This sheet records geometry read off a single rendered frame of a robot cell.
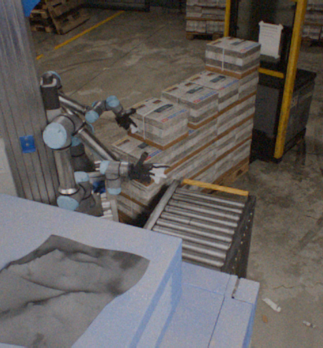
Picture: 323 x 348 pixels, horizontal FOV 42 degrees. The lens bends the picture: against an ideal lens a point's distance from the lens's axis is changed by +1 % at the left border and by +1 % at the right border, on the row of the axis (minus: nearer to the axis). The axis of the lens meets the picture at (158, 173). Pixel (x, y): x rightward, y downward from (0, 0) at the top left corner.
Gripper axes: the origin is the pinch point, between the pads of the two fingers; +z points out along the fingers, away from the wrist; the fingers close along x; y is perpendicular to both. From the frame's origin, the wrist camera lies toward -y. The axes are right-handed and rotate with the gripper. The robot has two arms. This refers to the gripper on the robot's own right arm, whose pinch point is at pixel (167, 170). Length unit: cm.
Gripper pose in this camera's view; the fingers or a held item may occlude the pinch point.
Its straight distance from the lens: 211.0
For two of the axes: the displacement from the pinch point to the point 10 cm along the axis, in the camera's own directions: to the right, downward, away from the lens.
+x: -2.3, 4.4, -8.7
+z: 9.7, 1.1, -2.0
